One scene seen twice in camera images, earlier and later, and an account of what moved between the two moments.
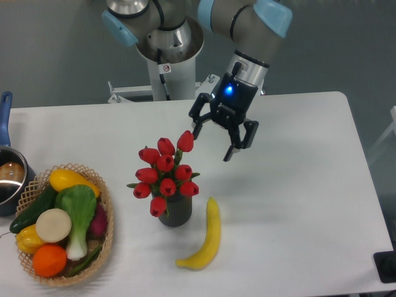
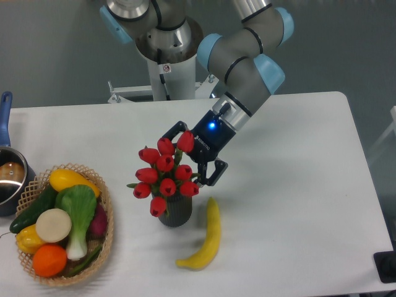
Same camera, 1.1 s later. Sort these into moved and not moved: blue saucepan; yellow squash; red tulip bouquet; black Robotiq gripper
Moved: black Robotiq gripper
Not moved: red tulip bouquet; yellow squash; blue saucepan
